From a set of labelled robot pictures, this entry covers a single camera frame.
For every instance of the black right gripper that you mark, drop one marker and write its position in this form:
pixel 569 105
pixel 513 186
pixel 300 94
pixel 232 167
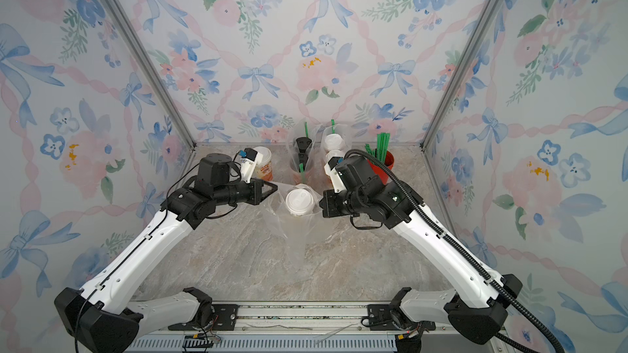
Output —
pixel 329 203

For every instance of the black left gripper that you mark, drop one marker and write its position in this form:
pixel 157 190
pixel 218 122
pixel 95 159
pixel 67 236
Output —
pixel 257 192

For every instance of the clear plastic carrier bag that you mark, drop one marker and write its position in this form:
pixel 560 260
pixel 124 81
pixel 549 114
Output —
pixel 345 130

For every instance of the black-lid red cup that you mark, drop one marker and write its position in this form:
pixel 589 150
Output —
pixel 303 144
pixel 303 160

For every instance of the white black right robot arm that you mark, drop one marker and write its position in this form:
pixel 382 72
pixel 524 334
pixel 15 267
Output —
pixel 475 306

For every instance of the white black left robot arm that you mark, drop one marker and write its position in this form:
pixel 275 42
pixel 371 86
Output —
pixel 101 315

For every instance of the red straw holder cup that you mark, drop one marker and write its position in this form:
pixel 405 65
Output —
pixel 389 163

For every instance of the green wrapped straws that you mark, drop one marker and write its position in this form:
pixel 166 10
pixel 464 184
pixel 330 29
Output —
pixel 381 149

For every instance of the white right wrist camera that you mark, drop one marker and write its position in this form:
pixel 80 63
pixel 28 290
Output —
pixel 333 174

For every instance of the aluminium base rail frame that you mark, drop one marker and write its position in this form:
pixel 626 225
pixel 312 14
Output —
pixel 286 327

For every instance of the left aluminium corner post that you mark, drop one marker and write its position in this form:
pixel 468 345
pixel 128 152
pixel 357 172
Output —
pixel 141 57

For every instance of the aluminium corner post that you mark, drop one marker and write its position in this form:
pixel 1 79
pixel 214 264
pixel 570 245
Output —
pixel 141 57
pixel 488 13

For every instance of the right aluminium corner post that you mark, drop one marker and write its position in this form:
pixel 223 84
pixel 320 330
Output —
pixel 488 13

